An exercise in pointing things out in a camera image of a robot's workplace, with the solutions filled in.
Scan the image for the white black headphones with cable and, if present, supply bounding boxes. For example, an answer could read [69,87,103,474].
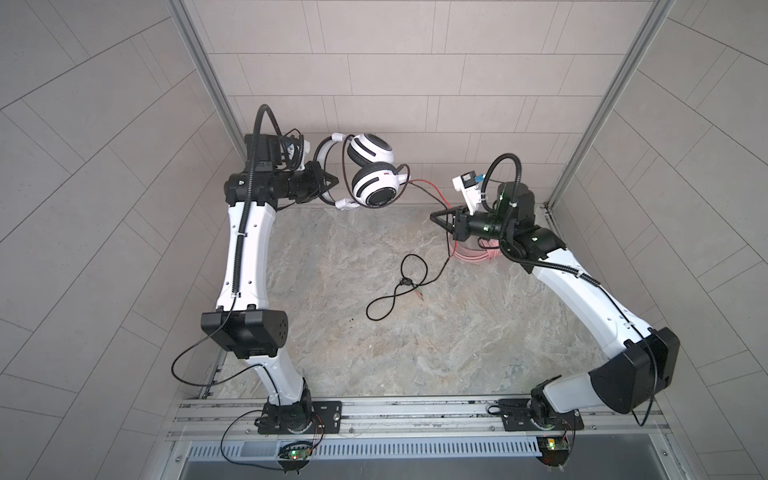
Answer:
[313,133,458,322]

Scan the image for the pink headphones with cable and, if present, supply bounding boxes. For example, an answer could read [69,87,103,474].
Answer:
[452,239,501,263]

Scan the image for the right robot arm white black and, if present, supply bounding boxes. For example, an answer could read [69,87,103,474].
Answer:
[430,153,680,430]

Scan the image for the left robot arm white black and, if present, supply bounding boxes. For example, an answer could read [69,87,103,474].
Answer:
[201,104,339,434]

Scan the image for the right circuit board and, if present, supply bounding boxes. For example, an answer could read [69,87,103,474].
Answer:
[536,436,571,468]

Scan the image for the circuit board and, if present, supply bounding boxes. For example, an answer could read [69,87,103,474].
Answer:
[277,441,314,473]
[536,436,571,468]

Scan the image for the left circuit board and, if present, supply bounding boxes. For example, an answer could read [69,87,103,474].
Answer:
[277,441,314,473]

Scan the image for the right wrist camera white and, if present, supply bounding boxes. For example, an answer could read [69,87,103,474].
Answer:
[452,170,484,215]

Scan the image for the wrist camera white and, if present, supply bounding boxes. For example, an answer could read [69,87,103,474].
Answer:
[285,137,311,159]
[452,170,484,215]

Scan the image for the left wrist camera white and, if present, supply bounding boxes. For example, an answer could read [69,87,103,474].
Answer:
[285,137,311,159]

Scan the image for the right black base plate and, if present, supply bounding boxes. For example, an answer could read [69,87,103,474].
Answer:
[486,398,584,432]

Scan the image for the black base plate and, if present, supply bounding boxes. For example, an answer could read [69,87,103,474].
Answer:
[486,398,584,432]
[254,401,342,435]

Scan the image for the aluminium mounting rail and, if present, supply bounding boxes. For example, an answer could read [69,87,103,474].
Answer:
[165,395,671,440]

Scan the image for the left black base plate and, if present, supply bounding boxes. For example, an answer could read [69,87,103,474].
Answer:
[254,401,342,435]

